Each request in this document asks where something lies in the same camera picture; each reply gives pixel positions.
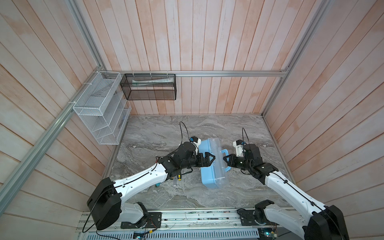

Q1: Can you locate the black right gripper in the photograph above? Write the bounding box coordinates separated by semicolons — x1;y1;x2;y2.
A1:
222;152;251;171

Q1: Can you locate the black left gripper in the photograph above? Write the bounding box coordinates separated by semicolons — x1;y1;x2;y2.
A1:
180;151;216;169

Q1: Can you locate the blue plastic tool box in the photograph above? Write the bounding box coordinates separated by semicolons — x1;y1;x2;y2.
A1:
199;138;231;189

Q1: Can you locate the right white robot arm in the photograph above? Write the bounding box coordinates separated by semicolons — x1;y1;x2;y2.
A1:
223;140;349;240

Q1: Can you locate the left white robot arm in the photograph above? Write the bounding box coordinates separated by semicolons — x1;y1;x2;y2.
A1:
87;142;216;231

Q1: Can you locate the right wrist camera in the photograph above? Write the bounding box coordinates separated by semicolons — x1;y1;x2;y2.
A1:
233;140;246;157

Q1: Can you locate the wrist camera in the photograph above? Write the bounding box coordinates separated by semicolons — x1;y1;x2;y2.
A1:
233;140;246;157
190;136;202;148

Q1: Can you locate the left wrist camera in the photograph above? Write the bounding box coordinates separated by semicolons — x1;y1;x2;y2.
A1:
190;136;202;148

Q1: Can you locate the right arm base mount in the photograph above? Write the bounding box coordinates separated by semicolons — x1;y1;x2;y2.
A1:
237;208;276;226

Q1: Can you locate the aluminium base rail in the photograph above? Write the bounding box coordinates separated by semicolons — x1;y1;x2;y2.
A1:
74;208;299;240

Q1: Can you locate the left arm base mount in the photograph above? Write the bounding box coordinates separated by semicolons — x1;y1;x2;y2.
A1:
121;212;162;229

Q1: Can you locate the aluminium frame rail back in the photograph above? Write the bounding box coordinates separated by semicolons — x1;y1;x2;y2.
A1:
117;70;288;77

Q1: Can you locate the aluminium frame rail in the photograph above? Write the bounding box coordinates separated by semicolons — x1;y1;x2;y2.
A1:
261;1;335;119
0;0;104;215
117;70;288;77

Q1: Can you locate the black wire mesh basket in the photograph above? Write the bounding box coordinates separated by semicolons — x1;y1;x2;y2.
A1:
120;73;177;101

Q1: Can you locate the white wire mesh shelf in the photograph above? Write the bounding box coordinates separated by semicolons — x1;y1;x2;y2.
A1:
73;72;132;145

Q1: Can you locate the aluminium frame rail right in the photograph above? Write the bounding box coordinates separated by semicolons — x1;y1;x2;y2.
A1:
261;1;335;119

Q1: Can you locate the aluminium frame rail left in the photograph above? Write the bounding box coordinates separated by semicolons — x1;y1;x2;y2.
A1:
0;0;104;215

